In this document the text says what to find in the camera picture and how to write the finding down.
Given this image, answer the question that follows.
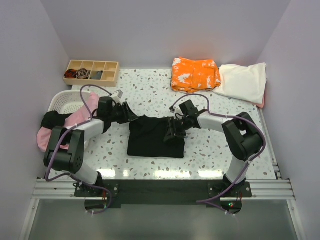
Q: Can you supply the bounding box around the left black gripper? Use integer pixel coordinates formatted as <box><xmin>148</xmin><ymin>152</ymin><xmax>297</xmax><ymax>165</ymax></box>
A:
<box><xmin>108</xmin><ymin>102</ymin><xmax>138</xmax><ymax>125</ymax></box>

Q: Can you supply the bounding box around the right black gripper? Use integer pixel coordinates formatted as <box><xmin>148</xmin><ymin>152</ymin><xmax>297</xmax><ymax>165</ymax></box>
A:
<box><xmin>163</xmin><ymin>116</ymin><xmax>191</xmax><ymax>143</ymax></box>

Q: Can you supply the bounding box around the black t-shirt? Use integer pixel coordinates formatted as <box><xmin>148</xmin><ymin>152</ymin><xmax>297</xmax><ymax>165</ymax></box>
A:
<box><xmin>127</xmin><ymin>115</ymin><xmax>185</xmax><ymax>159</ymax></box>

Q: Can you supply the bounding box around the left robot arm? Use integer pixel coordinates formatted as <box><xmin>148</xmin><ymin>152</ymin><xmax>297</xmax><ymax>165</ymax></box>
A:
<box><xmin>43</xmin><ymin>96</ymin><xmax>138</xmax><ymax>196</ymax></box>

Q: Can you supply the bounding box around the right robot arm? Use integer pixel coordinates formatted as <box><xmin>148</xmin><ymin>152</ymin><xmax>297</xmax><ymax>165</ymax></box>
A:
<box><xmin>163</xmin><ymin>110</ymin><xmax>266</xmax><ymax>197</ymax></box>

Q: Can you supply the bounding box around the pink t-shirt in basket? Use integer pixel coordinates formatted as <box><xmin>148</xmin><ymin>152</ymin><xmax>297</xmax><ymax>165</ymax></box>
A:
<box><xmin>36</xmin><ymin>91</ymin><xmax>101</xmax><ymax>153</ymax></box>

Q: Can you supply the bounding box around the grey rolled fabric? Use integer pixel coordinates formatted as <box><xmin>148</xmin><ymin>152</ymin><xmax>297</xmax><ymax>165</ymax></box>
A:
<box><xmin>90</xmin><ymin>71</ymin><xmax>103</xmax><ymax>80</ymax></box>

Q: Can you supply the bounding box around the wooden compartment box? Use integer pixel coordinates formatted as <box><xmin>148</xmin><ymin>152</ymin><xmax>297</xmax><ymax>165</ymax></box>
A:
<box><xmin>63</xmin><ymin>60</ymin><xmax>120</xmax><ymax>88</ymax></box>

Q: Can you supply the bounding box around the orange white folded t-shirt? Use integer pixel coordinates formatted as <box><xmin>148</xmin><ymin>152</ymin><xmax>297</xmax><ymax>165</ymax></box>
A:
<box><xmin>171</xmin><ymin>57</ymin><xmax>222</xmax><ymax>93</ymax></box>

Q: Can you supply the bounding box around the white laundry basket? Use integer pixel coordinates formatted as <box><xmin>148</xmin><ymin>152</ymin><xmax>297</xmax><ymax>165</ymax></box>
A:
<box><xmin>48</xmin><ymin>90</ymin><xmax>99</xmax><ymax>127</ymax></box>

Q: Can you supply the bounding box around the brown patterned rolled fabric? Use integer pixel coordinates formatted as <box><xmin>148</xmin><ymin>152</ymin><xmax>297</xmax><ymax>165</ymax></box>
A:
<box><xmin>75</xmin><ymin>68</ymin><xmax>91</xmax><ymax>79</ymax></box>

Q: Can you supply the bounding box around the red black rolled fabric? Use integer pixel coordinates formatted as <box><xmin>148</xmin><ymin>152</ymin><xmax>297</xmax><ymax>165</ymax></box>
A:
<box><xmin>64</xmin><ymin>69</ymin><xmax>78</xmax><ymax>79</ymax></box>

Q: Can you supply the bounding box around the black garment in basket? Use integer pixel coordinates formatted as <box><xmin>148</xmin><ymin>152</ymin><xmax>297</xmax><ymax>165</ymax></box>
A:
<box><xmin>41</xmin><ymin>110</ymin><xmax>71</xmax><ymax>130</ymax></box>

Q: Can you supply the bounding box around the pink folded t-shirt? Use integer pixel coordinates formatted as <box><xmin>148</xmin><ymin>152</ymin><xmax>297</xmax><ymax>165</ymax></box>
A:
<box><xmin>255</xmin><ymin>98</ymin><xmax>265</xmax><ymax>109</ymax></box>

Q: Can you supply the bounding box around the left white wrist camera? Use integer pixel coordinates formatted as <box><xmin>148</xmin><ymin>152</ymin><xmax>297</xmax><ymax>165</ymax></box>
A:
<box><xmin>110</xmin><ymin>90</ymin><xmax>123</xmax><ymax>103</ymax></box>

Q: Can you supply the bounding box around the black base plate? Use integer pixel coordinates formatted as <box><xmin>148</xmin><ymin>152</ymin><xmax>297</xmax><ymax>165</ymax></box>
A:
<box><xmin>74</xmin><ymin>178</ymin><xmax>253</xmax><ymax>210</ymax></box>

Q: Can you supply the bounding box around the aluminium rail frame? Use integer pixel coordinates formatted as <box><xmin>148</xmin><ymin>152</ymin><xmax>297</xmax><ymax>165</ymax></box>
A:
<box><xmin>19</xmin><ymin>159</ymin><xmax>307</xmax><ymax>240</ymax></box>

